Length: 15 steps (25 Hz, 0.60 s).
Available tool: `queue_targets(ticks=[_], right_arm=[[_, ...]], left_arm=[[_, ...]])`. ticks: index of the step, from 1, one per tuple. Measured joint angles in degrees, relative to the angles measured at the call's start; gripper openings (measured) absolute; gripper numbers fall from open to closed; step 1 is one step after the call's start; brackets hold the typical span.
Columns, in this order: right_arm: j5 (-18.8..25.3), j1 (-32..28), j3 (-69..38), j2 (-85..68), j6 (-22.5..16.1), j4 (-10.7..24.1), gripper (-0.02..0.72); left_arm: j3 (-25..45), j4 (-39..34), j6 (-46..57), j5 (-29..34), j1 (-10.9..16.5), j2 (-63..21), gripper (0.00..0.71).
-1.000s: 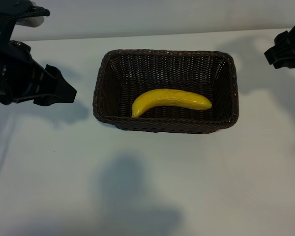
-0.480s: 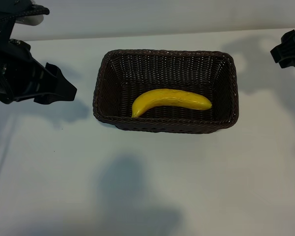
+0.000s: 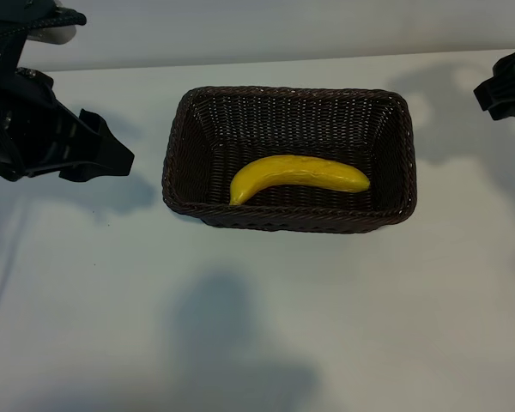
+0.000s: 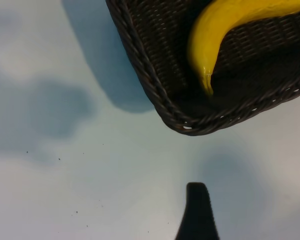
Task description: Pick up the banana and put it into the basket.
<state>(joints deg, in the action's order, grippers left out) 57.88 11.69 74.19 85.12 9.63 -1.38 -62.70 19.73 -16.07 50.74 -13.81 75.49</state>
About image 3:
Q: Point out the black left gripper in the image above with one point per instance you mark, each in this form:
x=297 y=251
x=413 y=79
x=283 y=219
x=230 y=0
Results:
x=26 y=124

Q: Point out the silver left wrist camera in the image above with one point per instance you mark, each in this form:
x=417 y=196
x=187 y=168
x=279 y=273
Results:
x=62 y=36

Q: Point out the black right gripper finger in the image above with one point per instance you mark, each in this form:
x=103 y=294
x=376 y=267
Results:
x=506 y=88
x=513 y=113

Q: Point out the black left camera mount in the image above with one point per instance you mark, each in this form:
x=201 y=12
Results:
x=17 y=6

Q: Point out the dark brown wicker basket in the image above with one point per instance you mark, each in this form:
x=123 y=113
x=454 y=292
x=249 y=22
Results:
x=292 y=129

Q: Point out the yellow banana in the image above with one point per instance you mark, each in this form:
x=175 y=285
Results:
x=300 y=173

